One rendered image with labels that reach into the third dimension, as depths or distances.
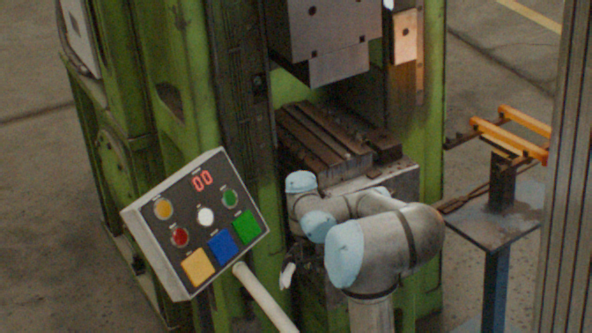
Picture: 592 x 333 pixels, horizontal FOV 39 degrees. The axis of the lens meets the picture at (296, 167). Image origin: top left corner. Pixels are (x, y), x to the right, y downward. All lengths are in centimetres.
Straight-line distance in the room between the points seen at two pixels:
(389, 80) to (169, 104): 72
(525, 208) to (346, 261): 140
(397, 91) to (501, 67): 263
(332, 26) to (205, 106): 43
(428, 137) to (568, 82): 174
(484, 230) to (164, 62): 116
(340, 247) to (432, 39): 141
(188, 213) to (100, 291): 166
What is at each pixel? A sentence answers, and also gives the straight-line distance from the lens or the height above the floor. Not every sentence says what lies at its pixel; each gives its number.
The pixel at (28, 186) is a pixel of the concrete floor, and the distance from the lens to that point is 468.
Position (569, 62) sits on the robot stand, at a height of 183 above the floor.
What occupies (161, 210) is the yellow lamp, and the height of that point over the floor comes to 117.
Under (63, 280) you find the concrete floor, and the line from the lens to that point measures 395.
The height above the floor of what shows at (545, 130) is 101.
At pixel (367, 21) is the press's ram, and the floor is 143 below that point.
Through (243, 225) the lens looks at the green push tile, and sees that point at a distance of 231.
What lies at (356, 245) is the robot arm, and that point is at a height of 145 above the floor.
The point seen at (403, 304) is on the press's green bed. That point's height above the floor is 34.
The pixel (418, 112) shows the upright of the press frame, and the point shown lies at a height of 97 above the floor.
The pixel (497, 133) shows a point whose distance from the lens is 270.
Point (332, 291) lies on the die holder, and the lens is 278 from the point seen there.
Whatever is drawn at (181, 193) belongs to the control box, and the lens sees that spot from 221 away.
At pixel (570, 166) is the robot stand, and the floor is 169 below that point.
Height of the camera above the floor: 239
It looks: 33 degrees down
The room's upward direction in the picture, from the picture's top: 5 degrees counter-clockwise
